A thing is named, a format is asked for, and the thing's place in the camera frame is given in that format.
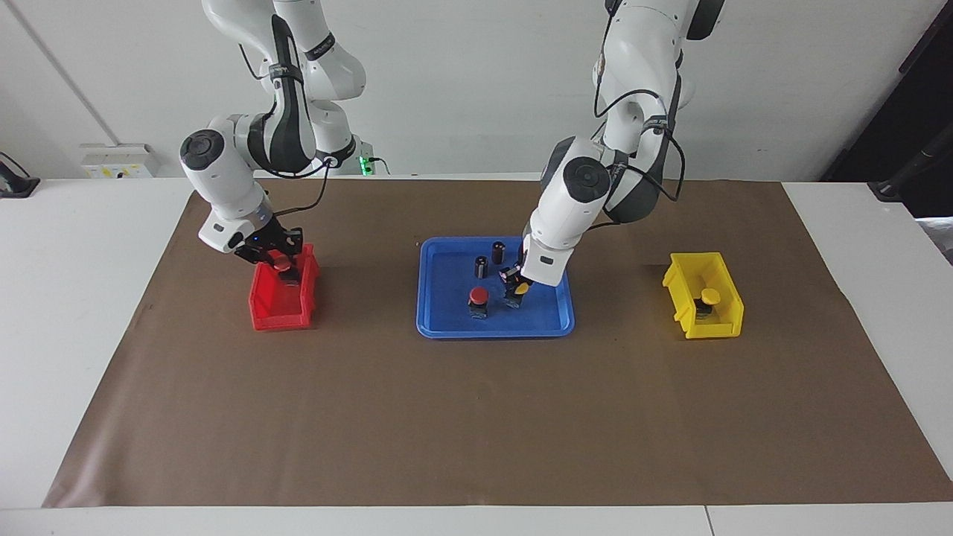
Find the blue plastic tray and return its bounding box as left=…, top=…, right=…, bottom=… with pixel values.
left=415, top=237, right=576, bottom=339

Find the red plastic bin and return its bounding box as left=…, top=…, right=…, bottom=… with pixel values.
left=248, top=243, right=321, bottom=331

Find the brown paper table mat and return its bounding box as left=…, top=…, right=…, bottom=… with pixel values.
left=42, top=177, right=953, bottom=508

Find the yellow plastic bin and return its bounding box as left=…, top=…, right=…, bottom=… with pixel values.
left=662, top=252, right=745, bottom=340

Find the black stand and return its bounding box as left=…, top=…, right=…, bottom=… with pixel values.
left=867, top=127, right=953, bottom=203

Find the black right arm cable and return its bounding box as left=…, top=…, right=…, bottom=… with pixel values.
left=238, top=41, right=334, bottom=218

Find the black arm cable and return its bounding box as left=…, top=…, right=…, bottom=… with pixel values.
left=238, top=41, right=334, bottom=218
left=592, top=0, right=687, bottom=226

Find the white wall socket box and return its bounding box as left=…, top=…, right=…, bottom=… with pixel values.
left=80, top=144, right=157, bottom=179

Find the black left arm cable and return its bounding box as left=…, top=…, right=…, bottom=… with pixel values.
left=592, top=0, right=687, bottom=226

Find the black clamp mount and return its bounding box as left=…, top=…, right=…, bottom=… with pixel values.
left=0, top=153, right=40, bottom=200

